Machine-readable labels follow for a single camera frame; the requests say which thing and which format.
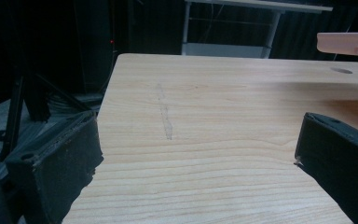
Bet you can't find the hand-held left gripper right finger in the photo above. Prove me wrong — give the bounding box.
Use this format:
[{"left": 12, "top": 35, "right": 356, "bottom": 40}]
[{"left": 294, "top": 112, "right": 358, "bottom": 224}]

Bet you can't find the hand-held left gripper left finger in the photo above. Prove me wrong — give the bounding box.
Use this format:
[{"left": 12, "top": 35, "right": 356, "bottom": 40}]
[{"left": 5, "top": 110, "right": 104, "bottom": 224}]

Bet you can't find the black metal stand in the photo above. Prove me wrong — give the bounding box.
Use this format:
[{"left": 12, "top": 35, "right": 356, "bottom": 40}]
[{"left": 0, "top": 72, "right": 91, "bottom": 163}]

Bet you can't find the white metal shelf frame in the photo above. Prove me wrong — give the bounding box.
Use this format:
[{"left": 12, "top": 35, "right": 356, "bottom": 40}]
[{"left": 181, "top": 0, "right": 334, "bottom": 60}]

